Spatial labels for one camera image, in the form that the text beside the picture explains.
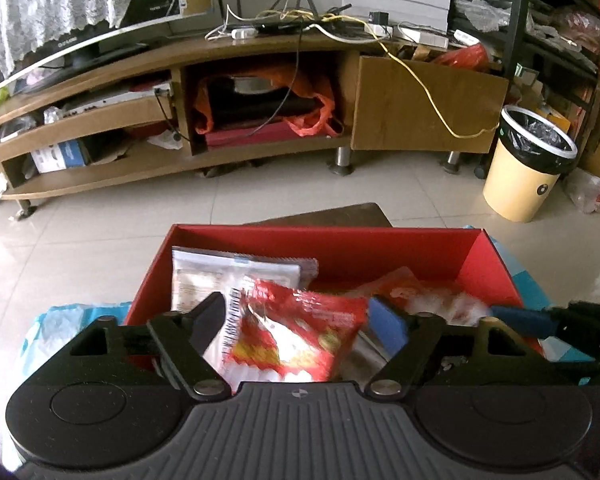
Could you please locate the dark brown stool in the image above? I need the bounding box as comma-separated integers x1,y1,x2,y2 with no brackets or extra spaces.
242,202,393,228

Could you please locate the pale orange packet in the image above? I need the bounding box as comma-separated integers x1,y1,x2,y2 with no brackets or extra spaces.
345,266,486,326

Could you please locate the black router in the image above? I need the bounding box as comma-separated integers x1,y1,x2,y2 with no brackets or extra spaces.
212,0,353,36

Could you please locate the orange plastic bag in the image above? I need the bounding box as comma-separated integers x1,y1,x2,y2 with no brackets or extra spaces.
192,67,343,138

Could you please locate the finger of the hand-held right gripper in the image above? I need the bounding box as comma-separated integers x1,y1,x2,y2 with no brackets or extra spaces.
490,304,600,387
569,300,600,323

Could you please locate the blue and white box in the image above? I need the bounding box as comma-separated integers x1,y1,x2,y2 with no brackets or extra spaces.
30,139,93,175

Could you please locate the beige trash bin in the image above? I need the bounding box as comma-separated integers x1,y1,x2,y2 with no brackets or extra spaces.
482,105,578,223

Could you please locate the red snack packet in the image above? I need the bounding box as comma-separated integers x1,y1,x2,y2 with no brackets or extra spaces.
220,280,371,386

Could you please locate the white crumpled plastic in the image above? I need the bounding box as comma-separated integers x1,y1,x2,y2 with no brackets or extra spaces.
147,130,183,151

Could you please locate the flat red box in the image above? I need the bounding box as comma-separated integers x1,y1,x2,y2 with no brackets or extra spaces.
205,122,341,149

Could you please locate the wooden tv stand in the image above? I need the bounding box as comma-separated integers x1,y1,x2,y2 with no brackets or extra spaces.
0,30,511,218

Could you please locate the black metal shelf rack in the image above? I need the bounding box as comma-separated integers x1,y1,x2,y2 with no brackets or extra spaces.
450,0,600,126

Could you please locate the white media player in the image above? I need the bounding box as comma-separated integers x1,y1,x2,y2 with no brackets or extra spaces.
60,82,173,116

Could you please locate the white plastic bag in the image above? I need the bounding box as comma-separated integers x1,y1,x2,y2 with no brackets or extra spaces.
562,167,600,216

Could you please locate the yellow cable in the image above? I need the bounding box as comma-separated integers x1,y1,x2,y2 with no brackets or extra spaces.
260,7,501,140

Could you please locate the blue white checked tablecloth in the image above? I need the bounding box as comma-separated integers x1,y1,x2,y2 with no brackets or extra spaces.
2,240,600,466

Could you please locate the large beige packet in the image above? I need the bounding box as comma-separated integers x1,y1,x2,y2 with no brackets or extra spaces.
171,246,318,361

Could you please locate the wooden cabinet door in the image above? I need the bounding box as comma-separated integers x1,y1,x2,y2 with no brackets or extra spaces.
351,55,510,153

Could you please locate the long white power strip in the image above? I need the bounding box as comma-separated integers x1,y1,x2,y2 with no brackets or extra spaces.
392,22,451,49

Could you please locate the silver packet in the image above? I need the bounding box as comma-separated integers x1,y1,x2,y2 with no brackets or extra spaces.
340,335,387,383

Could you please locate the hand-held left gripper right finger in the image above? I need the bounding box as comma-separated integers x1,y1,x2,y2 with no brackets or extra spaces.
364,296,538,402

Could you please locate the red cardboard box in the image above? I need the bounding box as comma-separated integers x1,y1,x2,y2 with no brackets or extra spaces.
122,224,543,386

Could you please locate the red plastic bag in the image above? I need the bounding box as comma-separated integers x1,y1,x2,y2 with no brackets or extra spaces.
432,42,491,71

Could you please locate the white lace cloth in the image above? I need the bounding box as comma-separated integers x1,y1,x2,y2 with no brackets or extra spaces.
0,0,138,78

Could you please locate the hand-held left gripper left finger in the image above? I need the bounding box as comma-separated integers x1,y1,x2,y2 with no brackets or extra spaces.
71,290,233,403

